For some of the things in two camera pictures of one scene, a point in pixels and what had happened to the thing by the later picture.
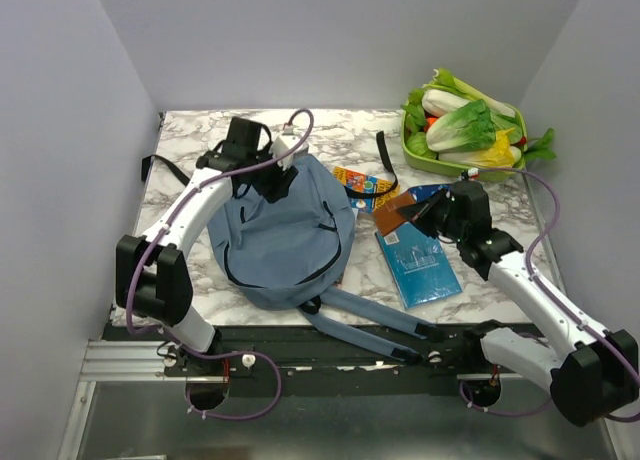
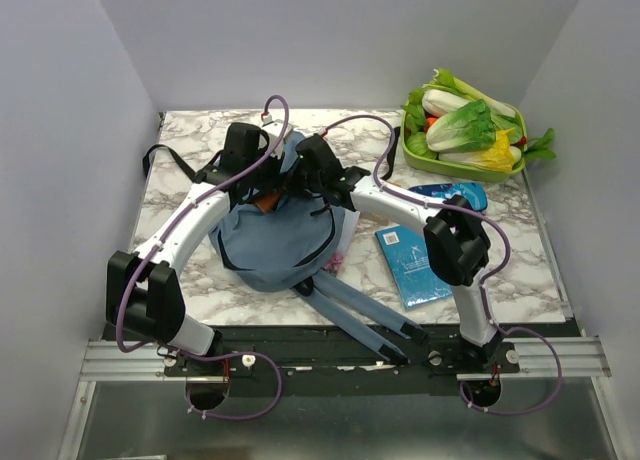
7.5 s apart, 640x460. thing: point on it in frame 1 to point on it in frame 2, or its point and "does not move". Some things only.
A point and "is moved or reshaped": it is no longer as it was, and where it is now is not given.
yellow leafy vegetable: [501, 155] does not move
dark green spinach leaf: [542, 149] does not move
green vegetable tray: [459, 169] does not move
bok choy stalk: [444, 79] does not move
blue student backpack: [283, 250] is moved or reshaped
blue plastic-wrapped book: [418, 265] does not move
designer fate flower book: [338, 282] to [347, 220]
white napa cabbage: [439, 103] does not move
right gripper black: [418, 212] to [291, 178]
